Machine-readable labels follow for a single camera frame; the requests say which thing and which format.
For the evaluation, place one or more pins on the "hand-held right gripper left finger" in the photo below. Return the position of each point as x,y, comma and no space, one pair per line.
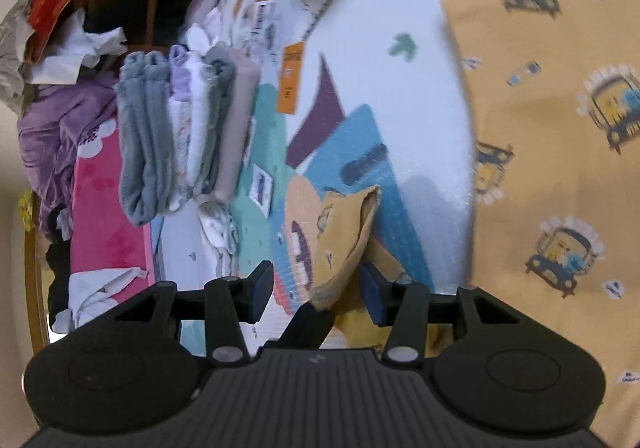
260,293

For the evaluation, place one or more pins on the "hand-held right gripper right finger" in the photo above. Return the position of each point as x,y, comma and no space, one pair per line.
374,295

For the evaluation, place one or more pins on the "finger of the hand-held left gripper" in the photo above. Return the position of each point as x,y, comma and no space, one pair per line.
307,328

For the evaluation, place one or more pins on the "yellow cartoon print garment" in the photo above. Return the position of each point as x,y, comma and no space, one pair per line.
550,128

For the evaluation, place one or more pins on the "small white folded cloth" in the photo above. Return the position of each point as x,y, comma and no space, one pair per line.
217,228

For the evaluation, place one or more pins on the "white blue picture card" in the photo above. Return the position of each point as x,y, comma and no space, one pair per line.
261,190

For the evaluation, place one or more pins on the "red white playing card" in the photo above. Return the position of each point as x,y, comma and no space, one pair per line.
250,141

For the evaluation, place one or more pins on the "white crumpled garment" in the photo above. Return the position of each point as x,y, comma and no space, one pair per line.
100,293

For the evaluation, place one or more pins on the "beige folded garment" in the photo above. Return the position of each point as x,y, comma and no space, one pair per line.
239,128

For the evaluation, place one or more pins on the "pink flowered blanket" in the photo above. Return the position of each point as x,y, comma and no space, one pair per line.
105,208

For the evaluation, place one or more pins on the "cartoon printed play mat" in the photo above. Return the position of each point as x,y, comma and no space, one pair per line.
390,103

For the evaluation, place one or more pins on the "grey folded pants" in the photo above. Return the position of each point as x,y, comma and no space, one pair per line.
142,138

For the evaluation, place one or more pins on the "black cloth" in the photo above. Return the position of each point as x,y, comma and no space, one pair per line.
57,268

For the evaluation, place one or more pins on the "purple crumpled cloth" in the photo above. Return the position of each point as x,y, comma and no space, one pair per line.
55,128

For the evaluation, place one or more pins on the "pile of white cards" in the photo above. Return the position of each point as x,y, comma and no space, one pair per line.
262,18

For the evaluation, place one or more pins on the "white crumpled cloth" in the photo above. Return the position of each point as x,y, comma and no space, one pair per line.
75,58

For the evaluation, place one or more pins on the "wooden chair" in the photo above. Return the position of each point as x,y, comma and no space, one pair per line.
155,3

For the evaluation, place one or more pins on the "wooden frame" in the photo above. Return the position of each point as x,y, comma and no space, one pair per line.
34,278

